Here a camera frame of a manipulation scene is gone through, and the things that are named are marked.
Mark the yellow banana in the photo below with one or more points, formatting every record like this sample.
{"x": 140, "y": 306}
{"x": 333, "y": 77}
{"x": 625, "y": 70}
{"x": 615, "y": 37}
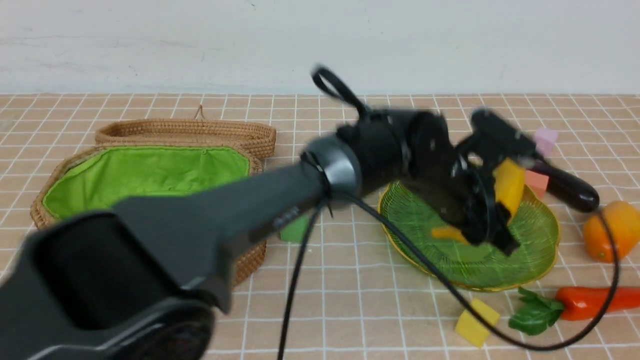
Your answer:
{"x": 509, "y": 188}

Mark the woven wicker basket lid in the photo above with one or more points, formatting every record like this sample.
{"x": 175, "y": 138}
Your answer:
{"x": 257, "y": 139}

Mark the green foam cube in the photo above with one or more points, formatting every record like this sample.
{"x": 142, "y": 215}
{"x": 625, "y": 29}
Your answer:
{"x": 295, "y": 231}

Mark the pink foam cube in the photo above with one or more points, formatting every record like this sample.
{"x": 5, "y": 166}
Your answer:
{"x": 545, "y": 141}

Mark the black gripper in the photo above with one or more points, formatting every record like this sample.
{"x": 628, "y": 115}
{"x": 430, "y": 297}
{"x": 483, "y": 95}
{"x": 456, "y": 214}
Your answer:
{"x": 460, "y": 191}

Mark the green glass leaf plate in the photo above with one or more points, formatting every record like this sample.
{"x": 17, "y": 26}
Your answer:
{"x": 483, "y": 268}

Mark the orange mango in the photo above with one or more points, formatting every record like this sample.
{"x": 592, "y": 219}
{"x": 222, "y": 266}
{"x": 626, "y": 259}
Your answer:
{"x": 619, "y": 222}

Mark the salmon foam cube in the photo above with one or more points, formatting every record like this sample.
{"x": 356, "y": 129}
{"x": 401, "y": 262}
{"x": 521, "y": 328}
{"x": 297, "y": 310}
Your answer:
{"x": 537, "y": 183}

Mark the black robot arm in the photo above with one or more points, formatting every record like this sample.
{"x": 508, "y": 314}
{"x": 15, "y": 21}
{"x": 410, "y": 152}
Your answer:
{"x": 139, "y": 281}

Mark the dark purple eggplant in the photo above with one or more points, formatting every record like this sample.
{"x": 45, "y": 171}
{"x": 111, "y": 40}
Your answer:
{"x": 573, "y": 191}

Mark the orange carrot with leaves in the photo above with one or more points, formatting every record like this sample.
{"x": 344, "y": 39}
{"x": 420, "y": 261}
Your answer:
{"x": 573, "y": 303}

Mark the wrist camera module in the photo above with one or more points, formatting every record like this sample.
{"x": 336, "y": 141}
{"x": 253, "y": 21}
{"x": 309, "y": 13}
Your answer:
{"x": 494, "y": 140}

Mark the woven wicker basket green lining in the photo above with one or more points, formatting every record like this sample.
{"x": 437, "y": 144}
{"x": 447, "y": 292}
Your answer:
{"x": 101, "y": 176}

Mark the yellow foam cube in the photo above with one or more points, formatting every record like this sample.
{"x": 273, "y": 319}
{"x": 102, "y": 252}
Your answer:
{"x": 470, "y": 329}

